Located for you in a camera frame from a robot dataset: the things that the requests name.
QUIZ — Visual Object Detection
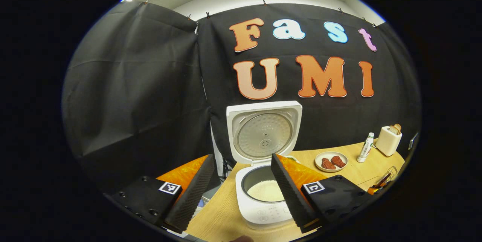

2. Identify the white rice cooker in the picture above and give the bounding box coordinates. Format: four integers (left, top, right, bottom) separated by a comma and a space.
226, 101, 303, 230

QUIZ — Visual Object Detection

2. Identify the white rice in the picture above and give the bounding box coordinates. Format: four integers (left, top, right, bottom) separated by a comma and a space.
247, 180, 285, 202

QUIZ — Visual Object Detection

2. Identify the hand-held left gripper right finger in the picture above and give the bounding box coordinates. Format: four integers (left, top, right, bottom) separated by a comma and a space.
271, 153, 377, 234

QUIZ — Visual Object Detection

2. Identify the black backdrop cloth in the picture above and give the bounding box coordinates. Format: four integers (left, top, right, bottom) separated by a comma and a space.
62, 0, 421, 193

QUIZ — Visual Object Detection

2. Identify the white toaster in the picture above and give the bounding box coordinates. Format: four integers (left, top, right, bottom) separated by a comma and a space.
375, 126, 403, 157

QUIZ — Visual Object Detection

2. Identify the white bottle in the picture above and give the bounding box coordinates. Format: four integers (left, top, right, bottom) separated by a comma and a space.
357, 132, 375, 163

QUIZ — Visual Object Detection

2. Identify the white round plate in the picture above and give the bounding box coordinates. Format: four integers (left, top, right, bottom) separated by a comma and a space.
315, 151, 348, 173

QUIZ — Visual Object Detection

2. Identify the metal wire chopstick holder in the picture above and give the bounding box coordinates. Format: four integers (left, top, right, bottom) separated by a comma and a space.
371, 166, 398, 195

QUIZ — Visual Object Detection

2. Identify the dark wooden spoon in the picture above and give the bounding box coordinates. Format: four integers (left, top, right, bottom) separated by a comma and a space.
375, 172, 393, 189

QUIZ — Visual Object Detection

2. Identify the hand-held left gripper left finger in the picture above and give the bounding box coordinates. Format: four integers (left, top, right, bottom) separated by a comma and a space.
104, 154, 215, 234

